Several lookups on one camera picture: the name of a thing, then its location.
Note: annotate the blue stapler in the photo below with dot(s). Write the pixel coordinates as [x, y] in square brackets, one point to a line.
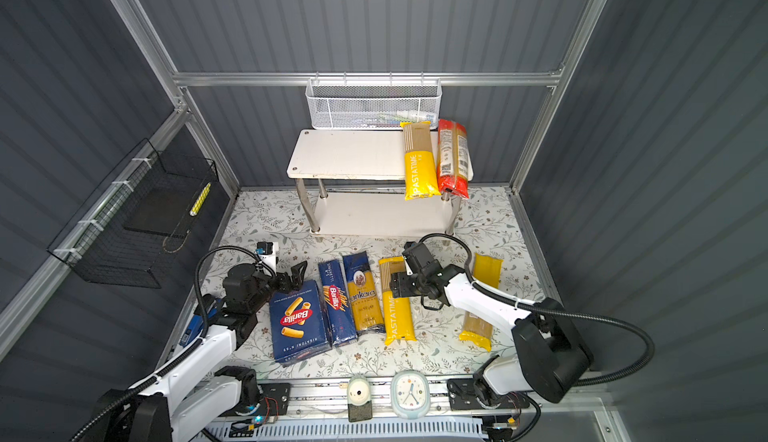
[194, 328]

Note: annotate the yellow green marker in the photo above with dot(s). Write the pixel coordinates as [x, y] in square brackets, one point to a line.
[200, 200]

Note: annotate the black wire basket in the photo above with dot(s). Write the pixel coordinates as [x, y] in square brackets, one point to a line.
[134, 232]

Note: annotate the red spaghetti bag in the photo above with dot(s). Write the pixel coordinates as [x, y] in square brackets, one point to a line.
[453, 167]

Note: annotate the white two-tier shelf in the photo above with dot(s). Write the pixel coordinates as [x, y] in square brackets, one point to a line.
[351, 183]

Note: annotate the round white timer device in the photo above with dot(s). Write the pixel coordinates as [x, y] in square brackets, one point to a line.
[359, 399]

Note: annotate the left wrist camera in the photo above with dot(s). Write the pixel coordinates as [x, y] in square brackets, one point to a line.
[267, 251]

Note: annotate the large blue Barilla pasta box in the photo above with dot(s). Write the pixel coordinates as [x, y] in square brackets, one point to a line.
[299, 326]

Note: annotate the blue yellow spaghetti bag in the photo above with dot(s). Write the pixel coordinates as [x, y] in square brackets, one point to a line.
[363, 298]

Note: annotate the white tube in basket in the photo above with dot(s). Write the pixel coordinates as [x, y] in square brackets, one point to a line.
[416, 116]

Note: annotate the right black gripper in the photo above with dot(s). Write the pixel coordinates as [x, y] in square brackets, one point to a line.
[399, 284]

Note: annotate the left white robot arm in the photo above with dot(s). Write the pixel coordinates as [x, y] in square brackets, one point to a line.
[178, 401]

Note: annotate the yellow Pastatime spaghetti bag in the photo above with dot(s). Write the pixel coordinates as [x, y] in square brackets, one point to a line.
[420, 168]
[396, 311]

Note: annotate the narrow blue Barilla spaghetti box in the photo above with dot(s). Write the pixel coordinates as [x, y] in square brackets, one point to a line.
[337, 305]

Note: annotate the yellow spaghetti bag back side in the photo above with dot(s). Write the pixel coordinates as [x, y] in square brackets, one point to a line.
[475, 330]

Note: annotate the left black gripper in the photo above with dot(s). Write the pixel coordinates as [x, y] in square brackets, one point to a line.
[295, 279]

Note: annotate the white analog clock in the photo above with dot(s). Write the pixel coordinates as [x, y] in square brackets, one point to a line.
[410, 395]

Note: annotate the white wire mesh basket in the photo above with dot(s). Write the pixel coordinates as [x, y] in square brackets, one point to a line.
[368, 107]

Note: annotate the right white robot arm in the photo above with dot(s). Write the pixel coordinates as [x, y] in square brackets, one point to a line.
[550, 354]

